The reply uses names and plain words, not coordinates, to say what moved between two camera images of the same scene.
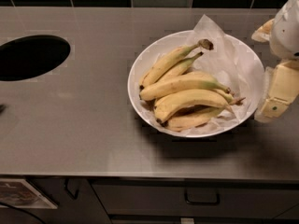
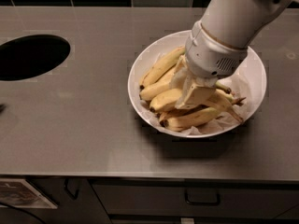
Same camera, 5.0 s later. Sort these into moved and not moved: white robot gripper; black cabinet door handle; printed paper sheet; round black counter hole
Moved: white robot gripper
Not moved: printed paper sheet; round black counter hole; black cabinet door handle
